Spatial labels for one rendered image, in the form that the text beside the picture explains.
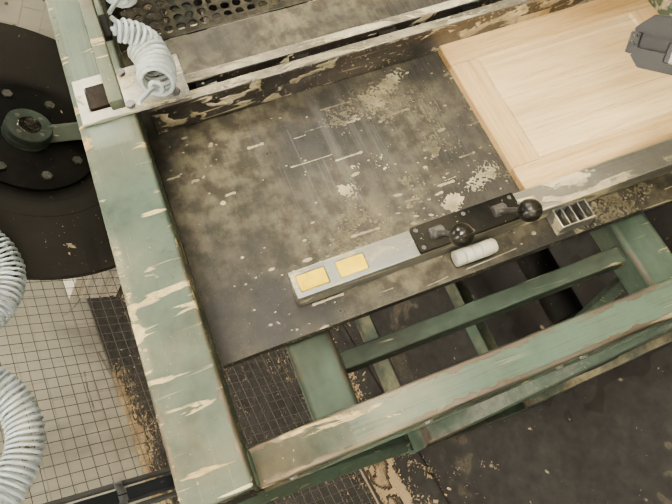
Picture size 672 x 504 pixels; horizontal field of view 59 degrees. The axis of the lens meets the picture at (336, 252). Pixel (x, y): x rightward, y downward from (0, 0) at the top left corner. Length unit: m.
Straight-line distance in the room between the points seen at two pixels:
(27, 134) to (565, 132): 1.21
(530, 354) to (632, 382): 1.53
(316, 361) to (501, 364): 0.30
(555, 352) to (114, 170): 0.77
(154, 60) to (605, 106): 0.85
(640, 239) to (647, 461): 1.43
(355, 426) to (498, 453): 1.98
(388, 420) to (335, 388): 0.13
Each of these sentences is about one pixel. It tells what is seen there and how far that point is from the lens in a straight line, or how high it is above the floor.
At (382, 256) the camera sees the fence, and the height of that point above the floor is 1.54.
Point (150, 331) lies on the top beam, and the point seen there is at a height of 1.89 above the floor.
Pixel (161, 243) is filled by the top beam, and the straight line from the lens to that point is 0.97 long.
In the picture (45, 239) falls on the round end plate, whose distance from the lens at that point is 1.49.
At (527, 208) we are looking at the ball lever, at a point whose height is 1.44.
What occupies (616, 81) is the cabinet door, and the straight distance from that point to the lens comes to 1.37.
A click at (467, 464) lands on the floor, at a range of 2.97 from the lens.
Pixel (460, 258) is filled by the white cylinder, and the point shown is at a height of 1.44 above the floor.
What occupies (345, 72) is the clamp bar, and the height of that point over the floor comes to 1.46.
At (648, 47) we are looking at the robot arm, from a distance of 0.76.
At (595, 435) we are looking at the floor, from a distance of 2.61.
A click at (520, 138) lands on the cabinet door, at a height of 1.25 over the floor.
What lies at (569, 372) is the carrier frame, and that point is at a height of 0.79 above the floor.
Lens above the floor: 2.28
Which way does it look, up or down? 42 degrees down
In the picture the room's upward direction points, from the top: 92 degrees counter-clockwise
